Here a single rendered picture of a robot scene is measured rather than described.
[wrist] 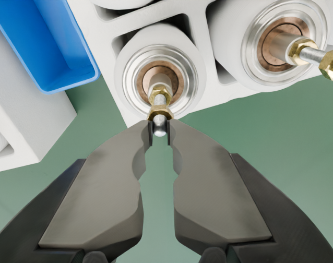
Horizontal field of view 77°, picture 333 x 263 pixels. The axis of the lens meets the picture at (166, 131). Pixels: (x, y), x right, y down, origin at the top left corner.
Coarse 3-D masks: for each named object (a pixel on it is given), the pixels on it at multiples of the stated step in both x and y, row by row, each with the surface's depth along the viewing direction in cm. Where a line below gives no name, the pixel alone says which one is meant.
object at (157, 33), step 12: (156, 24) 26; (168, 24) 27; (144, 36) 19; (156, 36) 19; (168, 36) 19; (180, 36) 20; (132, 48) 19; (180, 48) 19; (192, 48) 20; (120, 60) 20; (192, 60) 20; (120, 72) 20; (204, 72) 21; (120, 84) 21; (204, 84) 22; (120, 96) 22; (132, 108) 22; (192, 108) 23
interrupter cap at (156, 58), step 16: (144, 48) 19; (160, 48) 19; (176, 48) 19; (128, 64) 20; (144, 64) 20; (160, 64) 20; (176, 64) 20; (192, 64) 20; (128, 80) 21; (144, 80) 21; (176, 80) 21; (192, 80) 21; (128, 96) 21; (144, 96) 21; (176, 96) 22; (192, 96) 21; (144, 112) 22; (176, 112) 22
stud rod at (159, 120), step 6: (156, 96) 17; (162, 96) 17; (156, 102) 16; (162, 102) 16; (156, 120) 14; (162, 120) 13; (156, 126) 13; (162, 126) 13; (156, 132) 13; (162, 132) 13
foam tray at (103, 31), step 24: (72, 0) 23; (168, 0) 23; (192, 0) 24; (96, 24) 25; (120, 24) 25; (144, 24) 25; (192, 24) 25; (96, 48) 26; (120, 48) 30; (216, 72) 28; (312, 72) 28; (216, 96) 29; (240, 96) 30
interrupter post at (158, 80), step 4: (152, 76) 21; (156, 76) 20; (160, 76) 20; (164, 76) 20; (152, 80) 19; (156, 80) 19; (160, 80) 18; (164, 80) 19; (168, 80) 19; (152, 84) 18; (156, 84) 18; (160, 84) 18; (164, 84) 18; (168, 84) 18; (148, 88) 19; (152, 88) 18; (168, 88) 18; (148, 92) 18; (148, 96) 19
